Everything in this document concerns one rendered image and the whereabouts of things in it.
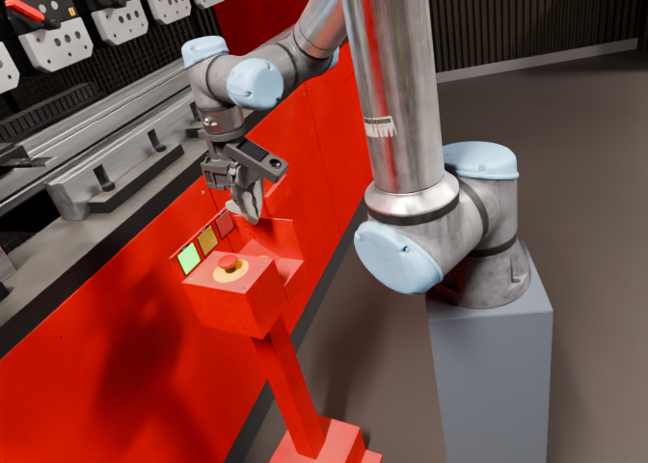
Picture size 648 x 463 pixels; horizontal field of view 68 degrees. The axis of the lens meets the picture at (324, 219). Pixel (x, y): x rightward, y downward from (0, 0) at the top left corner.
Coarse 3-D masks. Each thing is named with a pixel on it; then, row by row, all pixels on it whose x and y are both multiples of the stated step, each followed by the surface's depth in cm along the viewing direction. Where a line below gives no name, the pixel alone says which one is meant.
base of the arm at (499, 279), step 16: (512, 240) 70; (480, 256) 70; (496, 256) 70; (512, 256) 71; (448, 272) 74; (464, 272) 72; (480, 272) 71; (496, 272) 71; (512, 272) 73; (528, 272) 74; (448, 288) 75; (464, 288) 73; (480, 288) 72; (496, 288) 71; (512, 288) 72; (464, 304) 74; (480, 304) 72; (496, 304) 72
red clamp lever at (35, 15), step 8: (8, 0) 87; (16, 0) 87; (16, 8) 88; (24, 8) 89; (32, 8) 90; (24, 16) 90; (32, 16) 90; (40, 16) 92; (48, 24) 94; (56, 24) 94
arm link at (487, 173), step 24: (456, 144) 71; (480, 144) 70; (456, 168) 64; (480, 168) 64; (504, 168) 63; (480, 192) 63; (504, 192) 65; (480, 216) 62; (504, 216) 67; (480, 240) 65; (504, 240) 69
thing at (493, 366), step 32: (544, 288) 74; (448, 320) 73; (480, 320) 72; (512, 320) 72; (544, 320) 71; (448, 352) 77; (480, 352) 76; (512, 352) 75; (544, 352) 74; (448, 384) 81; (480, 384) 80; (512, 384) 79; (544, 384) 78; (448, 416) 85; (480, 416) 84; (512, 416) 83; (544, 416) 82; (448, 448) 90; (480, 448) 89; (512, 448) 88; (544, 448) 87
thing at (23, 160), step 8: (0, 144) 114; (8, 144) 113; (0, 152) 111; (8, 152) 112; (16, 152) 114; (24, 152) 115; (0, 160) 110; (8, 160) 112; (16, 160) 111; (24, 160) 109; (32, 160) 108; (40, 160) 107; (48, 160) 105; (56, 160) 106; (0, 168) 110; (8, 168) 109
